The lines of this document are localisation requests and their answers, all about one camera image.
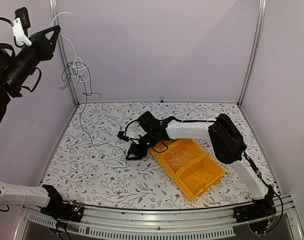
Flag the aluminium front rail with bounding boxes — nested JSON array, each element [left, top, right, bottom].
[[13, 194, 304, 240]]

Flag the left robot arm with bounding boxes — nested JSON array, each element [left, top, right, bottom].
[[0, 25, 67, 217]]

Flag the white cable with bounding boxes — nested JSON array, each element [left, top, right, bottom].
[[161, 149, 185, 172], [173, 149, 195, 167]]

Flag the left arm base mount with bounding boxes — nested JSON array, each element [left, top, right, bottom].
[[39, 184, 85, 223]]

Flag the right rear aluminium post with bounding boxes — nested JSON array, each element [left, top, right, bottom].
[[237, 0, 267, 108]]

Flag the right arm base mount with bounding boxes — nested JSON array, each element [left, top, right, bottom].
[[233, 192, 277, 235]]

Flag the floral table cloth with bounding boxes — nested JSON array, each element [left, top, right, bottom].
[[43, 102, 275, 210]]

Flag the aluminium post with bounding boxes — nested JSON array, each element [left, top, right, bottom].
[[48, 0, 79, 107], [237, 0, 267, 108]]

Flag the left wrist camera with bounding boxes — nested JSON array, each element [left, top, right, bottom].
[[12, 6, 32, 48]]

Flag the yellow three-compartment bin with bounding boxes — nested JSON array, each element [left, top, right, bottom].
[[148, 138, 226, 202]]

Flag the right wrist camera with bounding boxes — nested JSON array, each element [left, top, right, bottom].
[[117, 130, 136, 142]]

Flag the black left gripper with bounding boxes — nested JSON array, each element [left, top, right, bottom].
[[1, 24, 61, 92]]

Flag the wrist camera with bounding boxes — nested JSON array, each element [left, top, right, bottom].
[[12, 6, 32, 48], [117, 130, 136, 142]]

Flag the cable pile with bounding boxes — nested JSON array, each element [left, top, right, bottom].
[[51, 11, 102, 98]]

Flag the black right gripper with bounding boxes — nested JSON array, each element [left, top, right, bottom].
[[126, 129, 158, 160]]

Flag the green cable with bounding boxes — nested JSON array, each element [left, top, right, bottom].
[[78, 74, 129, 168]]

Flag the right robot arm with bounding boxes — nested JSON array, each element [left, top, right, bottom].
[[117, 111, 276, 218]]

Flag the left rear aluminium post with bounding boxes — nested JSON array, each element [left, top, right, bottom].
[[48, 0, 79, 107]]

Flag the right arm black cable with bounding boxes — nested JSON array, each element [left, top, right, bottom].
[[124, 116, 285, 231]]

